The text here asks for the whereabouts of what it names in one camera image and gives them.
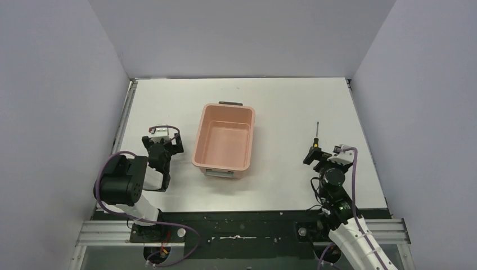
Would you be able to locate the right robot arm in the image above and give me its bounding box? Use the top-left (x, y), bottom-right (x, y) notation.
top-left (303, 141), bottom-right (396, 269)

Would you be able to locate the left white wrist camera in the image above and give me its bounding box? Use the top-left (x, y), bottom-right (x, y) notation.
top-left (149, 126), bottom-right (170, 143)

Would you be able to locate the aluminium left side rail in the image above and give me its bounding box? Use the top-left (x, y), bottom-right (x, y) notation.
top-left (111, 79), bottom-right (138, 154)

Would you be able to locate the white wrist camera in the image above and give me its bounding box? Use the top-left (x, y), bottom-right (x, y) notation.
top-left (149, 126), bottom-right (170, 143)
top-left (327, 144), bottom-right (354, 165)

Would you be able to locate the black yellow screwdriver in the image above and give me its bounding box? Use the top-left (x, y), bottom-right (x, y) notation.
top-left (313, 122), bottom-right (320, 148)

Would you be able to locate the aluminium rail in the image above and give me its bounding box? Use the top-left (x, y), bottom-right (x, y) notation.
top-left (76, 219), bottom-right (411, 246)
top-left (111, 79), bottom-right (138, 154)

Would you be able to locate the pink plastic bin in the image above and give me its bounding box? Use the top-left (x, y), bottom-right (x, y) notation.
top-left (192, 101), bottom-right (255, 179)

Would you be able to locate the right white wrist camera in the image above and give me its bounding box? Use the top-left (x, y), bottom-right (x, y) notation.
top-left (327, 144), bottom-right (354, 165)

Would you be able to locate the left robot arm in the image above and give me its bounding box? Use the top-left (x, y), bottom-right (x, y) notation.
top-left (93, 132), bottom-right (184, 227)

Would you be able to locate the aluminium front rail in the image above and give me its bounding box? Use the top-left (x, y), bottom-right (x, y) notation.
top-left (76, 219), bottom-right (411, 246)

